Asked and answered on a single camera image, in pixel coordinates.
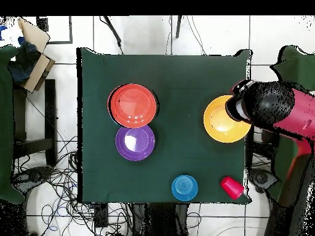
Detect wide purple bowl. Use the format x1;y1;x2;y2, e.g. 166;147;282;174
115;124;156;162

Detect wide orange bowl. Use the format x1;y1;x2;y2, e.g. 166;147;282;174
107;83;158;129

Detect yellow bowl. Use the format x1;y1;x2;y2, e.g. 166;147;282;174
203;95;252;144

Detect dark green tablecloth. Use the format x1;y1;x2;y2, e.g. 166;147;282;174
76;47;253;205

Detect teal bowl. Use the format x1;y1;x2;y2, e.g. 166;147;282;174
171;175;199;202

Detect red cup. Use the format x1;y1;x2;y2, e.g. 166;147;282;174
220;176;245;200

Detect black power strip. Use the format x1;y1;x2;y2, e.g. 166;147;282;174
94;202;110;229

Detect short black leg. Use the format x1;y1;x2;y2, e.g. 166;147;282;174
175;15;183;39

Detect black tripod leg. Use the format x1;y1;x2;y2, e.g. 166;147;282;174
98;15;124;55

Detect black chair base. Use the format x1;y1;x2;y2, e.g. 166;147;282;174
12;165;53;195
247;167;278;195

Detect cardboard box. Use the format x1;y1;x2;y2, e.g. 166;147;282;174
8;17;56;94

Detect blue cloth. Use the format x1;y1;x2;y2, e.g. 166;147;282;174
7;36;41;84

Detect green covered table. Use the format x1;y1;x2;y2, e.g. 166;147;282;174
269;44;315;207
0;44;25;205

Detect tangle of floor cables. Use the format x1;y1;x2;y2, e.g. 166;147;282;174
13;135;135;236

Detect black stool frame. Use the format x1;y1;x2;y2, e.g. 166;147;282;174
12;78;58;168

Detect black chair frame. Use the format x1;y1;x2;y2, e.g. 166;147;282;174
245;126;281;154

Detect thin black frame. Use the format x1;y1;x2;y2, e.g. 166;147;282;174
36;15;74;45

